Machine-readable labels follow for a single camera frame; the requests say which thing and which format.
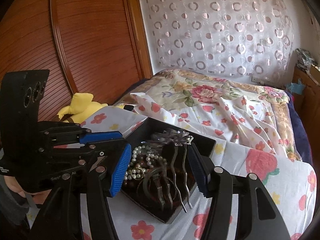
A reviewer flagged wooden window sill cabinet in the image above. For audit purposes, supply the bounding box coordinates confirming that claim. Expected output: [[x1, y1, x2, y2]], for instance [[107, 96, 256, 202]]
[[293, 67, 319, 143]]

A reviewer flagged flower strawberry print blanket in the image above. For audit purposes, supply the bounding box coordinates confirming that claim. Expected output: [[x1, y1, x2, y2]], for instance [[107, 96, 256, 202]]
[[26, 92, 318, 240]]

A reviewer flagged black jewelry box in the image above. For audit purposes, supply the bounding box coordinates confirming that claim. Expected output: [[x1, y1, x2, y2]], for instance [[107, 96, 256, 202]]
[[121, 118, 216, 224]]

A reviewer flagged gold pearl brooch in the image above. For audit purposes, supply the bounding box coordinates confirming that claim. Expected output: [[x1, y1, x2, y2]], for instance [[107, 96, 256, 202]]
[[125, 164, 146, 180]]

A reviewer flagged rose floral quilt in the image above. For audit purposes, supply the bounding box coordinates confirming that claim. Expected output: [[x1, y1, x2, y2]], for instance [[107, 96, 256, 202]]
[[117, 70, 301, 160]]

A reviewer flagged blue plastic bag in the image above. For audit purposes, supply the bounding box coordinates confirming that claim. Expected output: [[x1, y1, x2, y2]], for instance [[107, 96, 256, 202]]
[[285, 78, 305, 95]]

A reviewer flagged navy blue blanket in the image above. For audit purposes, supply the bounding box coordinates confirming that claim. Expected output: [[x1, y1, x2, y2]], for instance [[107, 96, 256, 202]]
[[285, 91, 313, 166]]

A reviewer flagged yellow plush toy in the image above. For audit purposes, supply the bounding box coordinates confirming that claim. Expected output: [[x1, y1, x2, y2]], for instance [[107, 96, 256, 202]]
[[56, 93, 135, 124]]

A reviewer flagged wooden wardrobe door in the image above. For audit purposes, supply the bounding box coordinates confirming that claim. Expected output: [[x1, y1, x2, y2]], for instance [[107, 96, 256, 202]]
[[1, 0, 152, 121]]

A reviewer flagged sheer circle pattern curtain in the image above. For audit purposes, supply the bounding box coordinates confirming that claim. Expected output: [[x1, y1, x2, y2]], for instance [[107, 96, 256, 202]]
[[140, 0, 294, 82]]

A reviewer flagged stack of papers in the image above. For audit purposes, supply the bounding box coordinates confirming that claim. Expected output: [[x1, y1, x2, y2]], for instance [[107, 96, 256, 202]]
[[296, 48, 318, 71]]

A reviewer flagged person's left hand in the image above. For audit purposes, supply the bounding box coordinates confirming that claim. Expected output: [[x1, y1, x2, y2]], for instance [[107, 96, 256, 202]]
[[4, 176, 51, 204]]

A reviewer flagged white pearl necklace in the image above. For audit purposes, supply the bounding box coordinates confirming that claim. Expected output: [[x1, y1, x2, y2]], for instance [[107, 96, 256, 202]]
[[124, 144, 163, 182]]

